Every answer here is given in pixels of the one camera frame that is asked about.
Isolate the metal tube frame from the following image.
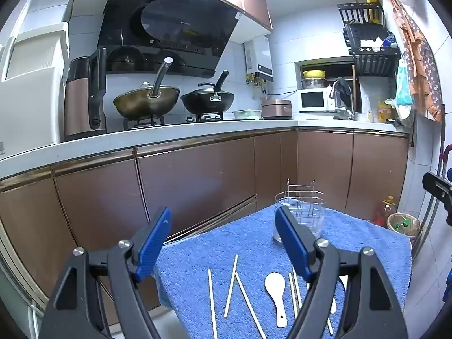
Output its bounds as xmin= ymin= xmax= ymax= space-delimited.
xmin=410 ymin=123 xmax=452 ymax=255

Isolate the oil bottle with yellow cap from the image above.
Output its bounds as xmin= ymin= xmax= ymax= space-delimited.
xmin=374 ymin=195 xmax=397 ymax=227

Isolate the clear plastic utensil holder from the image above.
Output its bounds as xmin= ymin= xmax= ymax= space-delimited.
xmin=272 ymin=178 xmax=326 ymax=244

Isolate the black range hood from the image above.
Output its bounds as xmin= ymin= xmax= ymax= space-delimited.
xmin=97 ymin=0 xmax=244 ymax=78

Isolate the round waste basket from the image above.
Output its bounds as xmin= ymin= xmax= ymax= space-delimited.
xmin=386 ymin=212 xmax=422 ymax=245

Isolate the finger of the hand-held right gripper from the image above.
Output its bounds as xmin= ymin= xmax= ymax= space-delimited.
xmin=422 ymin=172 xmax=452 ymax=227

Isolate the white kitchen countertop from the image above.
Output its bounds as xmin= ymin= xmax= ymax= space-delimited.
xmin=0 ymin=117 xmax=410 ymax=181

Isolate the glass pot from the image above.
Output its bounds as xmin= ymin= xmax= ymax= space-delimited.
xmin=301 ymin=77 xmax=327 ymax=90

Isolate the black wok with lid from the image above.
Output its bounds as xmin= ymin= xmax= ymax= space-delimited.
xmin=180 ymin=70 xmax=235 ymax=115

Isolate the brown appliance with black handle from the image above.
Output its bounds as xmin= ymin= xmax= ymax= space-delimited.
xmin=64 ymin=47 xmax=108 ymax=141

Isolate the orange floral apron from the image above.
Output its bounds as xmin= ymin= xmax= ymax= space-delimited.
xmin=388 ymin=0 xmax=444 ymax=123

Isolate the blue terry towel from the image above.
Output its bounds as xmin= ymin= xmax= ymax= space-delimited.
xmin=155 ymin=203 xmax=413 ymax=339

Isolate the brown wall cabinet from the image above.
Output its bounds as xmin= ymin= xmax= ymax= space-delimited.
xmin=226 ymin=0 xmax=274 ymax=32

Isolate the brass wok with lid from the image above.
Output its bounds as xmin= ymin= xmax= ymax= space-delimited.
xmin=113 ymin=56 xmax=181 ymax=119

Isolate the black dish rack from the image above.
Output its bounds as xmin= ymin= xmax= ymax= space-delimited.
xmin=337 ymin=2 xmax=402 ymax=75

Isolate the white microwave oven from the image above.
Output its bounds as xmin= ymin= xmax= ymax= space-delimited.
xmin=298 ymin=88 xmax=336 ymax=113

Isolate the white water heater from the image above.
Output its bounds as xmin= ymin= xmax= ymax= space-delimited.
xmin=244 ymin=36 xmax=275 ymax=82

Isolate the metal bowl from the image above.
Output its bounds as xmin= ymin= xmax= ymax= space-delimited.
xmin=232 ymin=109 xmax=264 ymax=120

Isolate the brown rice cooker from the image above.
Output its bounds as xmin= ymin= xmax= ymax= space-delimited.
xmin=261 ymin=99 xmax=293 ymax=120

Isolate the metal kitchen faucet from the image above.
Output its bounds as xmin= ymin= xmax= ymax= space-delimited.
xmin=329 ymin=77 xmax=356 ymax=121

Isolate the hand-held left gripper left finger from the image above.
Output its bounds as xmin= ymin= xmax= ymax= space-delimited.
xmin=39 ymin=207 xmax=172 ymax=339

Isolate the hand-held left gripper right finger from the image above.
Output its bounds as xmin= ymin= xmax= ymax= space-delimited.
xmin=275 ymin=205 xmax=409 ymax=339

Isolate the light blue plastic bag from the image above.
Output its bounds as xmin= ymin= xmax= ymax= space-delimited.
xmin=395 ymin=60 xmax=414 ymax=107

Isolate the gas stove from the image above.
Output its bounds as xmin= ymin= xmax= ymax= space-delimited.
xmin=123 ymin=111 xmax=227 ymax=130

